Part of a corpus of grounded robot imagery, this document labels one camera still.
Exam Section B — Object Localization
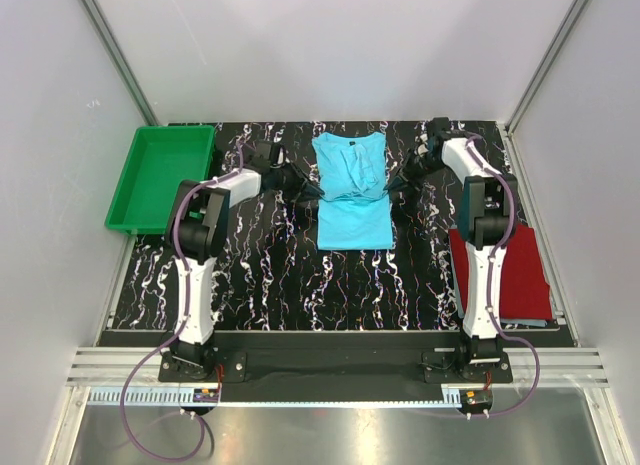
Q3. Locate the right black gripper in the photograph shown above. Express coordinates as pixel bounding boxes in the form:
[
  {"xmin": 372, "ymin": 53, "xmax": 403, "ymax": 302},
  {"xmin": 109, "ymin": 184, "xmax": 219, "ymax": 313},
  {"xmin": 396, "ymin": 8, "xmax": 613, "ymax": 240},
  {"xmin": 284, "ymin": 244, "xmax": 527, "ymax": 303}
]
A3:
[{"xmin": 385, "ymin": 149, "xmax": 445, "ymax": 194}]

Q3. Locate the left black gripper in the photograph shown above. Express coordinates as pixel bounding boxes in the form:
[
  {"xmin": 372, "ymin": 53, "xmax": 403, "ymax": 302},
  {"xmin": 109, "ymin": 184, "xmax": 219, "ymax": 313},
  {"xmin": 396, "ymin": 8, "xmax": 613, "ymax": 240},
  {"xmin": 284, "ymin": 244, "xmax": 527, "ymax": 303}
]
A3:
[{"xmin": 270, "ymin": 161, "xmax": 323, "ymax": 203}]

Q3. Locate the cyan polo shirt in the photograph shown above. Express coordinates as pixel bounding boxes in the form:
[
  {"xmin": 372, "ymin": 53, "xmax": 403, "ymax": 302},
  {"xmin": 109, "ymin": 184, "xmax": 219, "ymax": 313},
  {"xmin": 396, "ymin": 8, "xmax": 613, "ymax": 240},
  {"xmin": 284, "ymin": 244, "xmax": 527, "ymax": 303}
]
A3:
[{"xmin": 312, "ymin": 132, "xmax": 393, "ymax": 251}]

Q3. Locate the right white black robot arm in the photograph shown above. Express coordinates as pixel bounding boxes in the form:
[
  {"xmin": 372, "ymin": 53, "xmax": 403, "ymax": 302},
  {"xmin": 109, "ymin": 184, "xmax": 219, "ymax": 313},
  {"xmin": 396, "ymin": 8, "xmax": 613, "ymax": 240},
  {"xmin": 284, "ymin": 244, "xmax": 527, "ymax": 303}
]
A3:
[{"xmin": 386, "ymin": 117, "xmax": 517, "ymax": 382}]

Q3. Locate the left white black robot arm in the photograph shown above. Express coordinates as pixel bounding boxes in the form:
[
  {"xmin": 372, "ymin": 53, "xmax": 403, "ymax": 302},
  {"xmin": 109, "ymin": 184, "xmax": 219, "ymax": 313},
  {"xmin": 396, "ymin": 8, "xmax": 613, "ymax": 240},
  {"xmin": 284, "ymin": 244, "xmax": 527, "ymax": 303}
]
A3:
[{"xmin": 163, "ymin": 140, "xmax": 324, "ymax": 381}]

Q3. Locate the black marble pattern mat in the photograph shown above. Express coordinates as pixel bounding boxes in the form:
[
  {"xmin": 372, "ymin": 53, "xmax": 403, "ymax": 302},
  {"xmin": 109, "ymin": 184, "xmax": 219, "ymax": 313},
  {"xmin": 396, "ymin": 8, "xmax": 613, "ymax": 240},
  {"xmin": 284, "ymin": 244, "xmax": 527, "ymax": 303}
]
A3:
[{"xmin": 109, "ymin": 119, "xmax": 462, "ymax": 331}]

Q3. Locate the green plastic bin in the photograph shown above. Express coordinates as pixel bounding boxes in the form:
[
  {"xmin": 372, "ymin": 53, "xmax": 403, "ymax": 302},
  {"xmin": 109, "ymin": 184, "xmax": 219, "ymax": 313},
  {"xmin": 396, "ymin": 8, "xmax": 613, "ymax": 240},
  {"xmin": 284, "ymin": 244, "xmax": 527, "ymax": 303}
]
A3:
[{"xmin": 105, "ymin": 125, "xmax": 215, "ymax": 235}]

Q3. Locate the folded red shirt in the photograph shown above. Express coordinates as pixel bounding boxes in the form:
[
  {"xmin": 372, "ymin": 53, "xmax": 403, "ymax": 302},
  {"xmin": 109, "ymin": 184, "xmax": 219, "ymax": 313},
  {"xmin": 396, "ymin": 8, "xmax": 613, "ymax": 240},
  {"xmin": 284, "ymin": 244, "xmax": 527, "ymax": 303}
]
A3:
[{"xmin": 448, "ymin": 223, "xmax": 554, "ymax": 322}]

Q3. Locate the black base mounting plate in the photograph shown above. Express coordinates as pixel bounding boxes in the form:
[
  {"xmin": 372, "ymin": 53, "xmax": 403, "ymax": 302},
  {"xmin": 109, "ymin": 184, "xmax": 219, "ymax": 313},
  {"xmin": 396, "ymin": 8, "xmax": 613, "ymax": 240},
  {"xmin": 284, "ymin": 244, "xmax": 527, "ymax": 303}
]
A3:
[{"xmin": 159, "ymin": 349, "xmax": 512, "ymax": 408}]

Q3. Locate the left aluminium corner post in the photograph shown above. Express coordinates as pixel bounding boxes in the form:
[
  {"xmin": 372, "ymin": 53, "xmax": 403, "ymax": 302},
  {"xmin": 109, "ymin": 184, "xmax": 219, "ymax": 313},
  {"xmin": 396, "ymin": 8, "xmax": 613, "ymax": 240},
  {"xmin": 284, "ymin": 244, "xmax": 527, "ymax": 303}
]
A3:
[{"xmin": 79, "ymin": 0, "xmax": 160, "ymax": 126}]

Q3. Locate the aluminium corner post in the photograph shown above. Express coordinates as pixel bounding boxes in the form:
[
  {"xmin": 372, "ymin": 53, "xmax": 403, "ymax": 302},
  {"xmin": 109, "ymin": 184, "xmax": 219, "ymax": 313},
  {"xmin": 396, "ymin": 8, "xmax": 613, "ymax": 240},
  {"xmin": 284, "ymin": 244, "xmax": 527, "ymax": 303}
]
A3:
[
  {"xmin": 79, "ymin": 0, "xmax": 160, "ymax": 126},
  {"xmin": 504, "ymin": 0, "xmax": 592, "ymax": 134}
]

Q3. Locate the right aluminium corner post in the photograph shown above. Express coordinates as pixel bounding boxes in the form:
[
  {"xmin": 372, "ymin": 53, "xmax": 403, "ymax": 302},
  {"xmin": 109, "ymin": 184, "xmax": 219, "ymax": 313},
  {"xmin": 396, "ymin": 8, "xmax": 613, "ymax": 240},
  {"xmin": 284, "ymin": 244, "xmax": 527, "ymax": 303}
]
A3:
[{"xmin": 504, "ymin": 0, "xmax": 592, "ymax": 134}]

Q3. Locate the aluminium frame rail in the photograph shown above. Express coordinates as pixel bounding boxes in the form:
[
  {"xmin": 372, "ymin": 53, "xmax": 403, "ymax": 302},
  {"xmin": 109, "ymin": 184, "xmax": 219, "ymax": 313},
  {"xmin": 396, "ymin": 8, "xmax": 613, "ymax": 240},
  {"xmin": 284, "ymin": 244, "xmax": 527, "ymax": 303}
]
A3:
[{"xmin": 66, "ymin": 347, "xmax": 609, "ymax": 388}]

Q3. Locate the white slotted cable duct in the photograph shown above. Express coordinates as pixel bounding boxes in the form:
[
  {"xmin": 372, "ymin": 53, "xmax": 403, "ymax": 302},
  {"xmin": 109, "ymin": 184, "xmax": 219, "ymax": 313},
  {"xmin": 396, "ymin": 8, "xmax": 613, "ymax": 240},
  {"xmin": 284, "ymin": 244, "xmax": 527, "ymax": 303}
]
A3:
[{"xmin": 88, "ymin": 386, "xmax": 462, "ymax": 409}]

